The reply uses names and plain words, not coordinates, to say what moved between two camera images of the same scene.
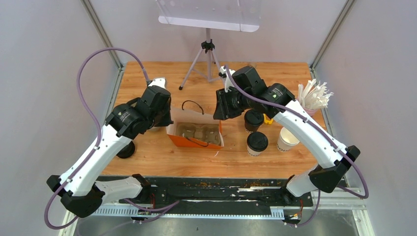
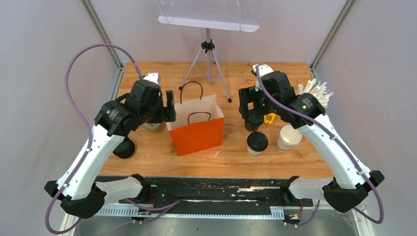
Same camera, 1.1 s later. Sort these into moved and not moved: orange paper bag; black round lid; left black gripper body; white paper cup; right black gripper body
Moved: orange paper bag; right black gripper body
Not moved: left black gripper body; white paper cup; black round lid
